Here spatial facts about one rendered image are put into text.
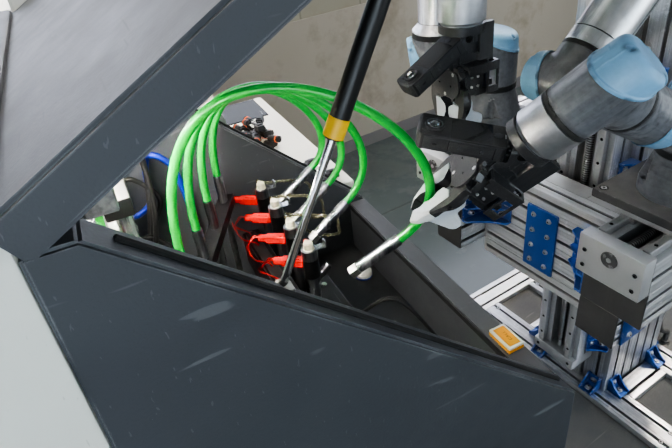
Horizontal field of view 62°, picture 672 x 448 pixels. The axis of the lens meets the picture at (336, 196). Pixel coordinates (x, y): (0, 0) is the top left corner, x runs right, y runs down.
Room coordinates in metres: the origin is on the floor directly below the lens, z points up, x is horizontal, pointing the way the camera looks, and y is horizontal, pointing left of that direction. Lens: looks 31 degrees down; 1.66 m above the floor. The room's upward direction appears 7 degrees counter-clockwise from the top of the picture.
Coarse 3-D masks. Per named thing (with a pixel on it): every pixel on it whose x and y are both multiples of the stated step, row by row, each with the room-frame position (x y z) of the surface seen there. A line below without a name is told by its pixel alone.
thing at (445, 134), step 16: (432, 128) 0.64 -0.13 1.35; (448, 128) 0.64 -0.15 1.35; (464, 128) 0.64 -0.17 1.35; (480, 128) 0.64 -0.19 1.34; (496, 128) 0.64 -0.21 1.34; (416, 144) 0.64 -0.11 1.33; (432, 144) 0.63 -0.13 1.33; (448, 144) 0.62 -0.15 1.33; (464, 144) 0.62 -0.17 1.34; (480, 144) 0.61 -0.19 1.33; (496, 144) 0.61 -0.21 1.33; (496, 160) 0.61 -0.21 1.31
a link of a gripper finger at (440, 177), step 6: (444, 168) 0.69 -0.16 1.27; (438, 174) 0.69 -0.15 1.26; (444, 174) 0.67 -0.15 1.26; (450, 174) 0.67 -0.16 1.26; (438, 180) 0.67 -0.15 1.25; (444, 180) 0.67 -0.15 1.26; (450, 180) 0.67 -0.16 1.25; (438, 186) 0.68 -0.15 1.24; (444, 186) 0.67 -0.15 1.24; (420, 192) 0.69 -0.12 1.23; (414, 198) 0.69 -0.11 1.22; (420, 198) 0.69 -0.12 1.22; (414, 204) 0.69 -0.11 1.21; (420, 204) 0.69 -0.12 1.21
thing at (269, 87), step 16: (224, 96) 0.67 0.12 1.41; (240, 96) 0.67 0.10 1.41; (320, 96) 0.67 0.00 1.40; (208, 112) 0.67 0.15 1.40; (368, 112) 0.67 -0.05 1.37; (192, 128) 0.67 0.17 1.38; (400, 128) 0.67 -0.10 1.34; (176, 144) 0.67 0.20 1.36; (176, 160) 0.67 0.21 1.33; (416, 160) 0.67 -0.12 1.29; (176, 176) 0.67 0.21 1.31; (432, 176) 0.67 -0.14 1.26; (176, 192) 0.68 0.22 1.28; (432, 192) 0.67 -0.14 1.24; (176, 208) 0.68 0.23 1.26; (176, 224) 0.67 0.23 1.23; (416, 224) 0.67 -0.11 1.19; (176, 240) 0.67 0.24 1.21; (400, 240) 0.67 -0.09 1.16
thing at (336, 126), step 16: (368, 0) 0.45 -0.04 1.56; (384, 0) 0.44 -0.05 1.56; (368, 16) 0.44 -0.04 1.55; (384, 16) 0.44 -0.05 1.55; (368, 32) 0.44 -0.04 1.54; (352, 48) 0.44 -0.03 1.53; (368, 48) 0.44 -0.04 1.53; (352, 64) 0.44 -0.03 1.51; (368, 64) 0.44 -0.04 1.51; (352, 80) 0.43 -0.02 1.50; (336, 96) 0.44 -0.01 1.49; (352, 96) 0.43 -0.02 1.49; (336, 112) 0.43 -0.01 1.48; (336, 128) 0.43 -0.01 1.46; (320, 160) 0.43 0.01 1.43; (320, 176) 0.43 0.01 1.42; (304, 208) 0.43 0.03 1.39; (304, 224) 0.42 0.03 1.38; (288, 256) 0.42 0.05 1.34; (288, 272) 0.42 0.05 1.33; (288, 288) 0.41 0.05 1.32
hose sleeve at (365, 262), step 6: (396, 234) 0.68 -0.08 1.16; (390, 240) 0.67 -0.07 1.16; (396, 240) 0.67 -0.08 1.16; (378, 246) 0.68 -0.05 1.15; (384, 246) 0.67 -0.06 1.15; (390, 246) 0.67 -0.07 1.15; (396, 246) 0.67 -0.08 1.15; (372, 252) 0.67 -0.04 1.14; (378, 252) 0.67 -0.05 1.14; (384, 252) 0.67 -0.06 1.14; (390, 252) 0.67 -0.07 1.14; (366, 258) 0.67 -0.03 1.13; (372, 258) 0.67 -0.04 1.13; (378, 258) 0.67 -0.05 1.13; (360, 264) 0.67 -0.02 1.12; (366, 264) 0.67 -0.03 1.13; (372, 264) 0.67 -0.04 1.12; (360, 270) 0.67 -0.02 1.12
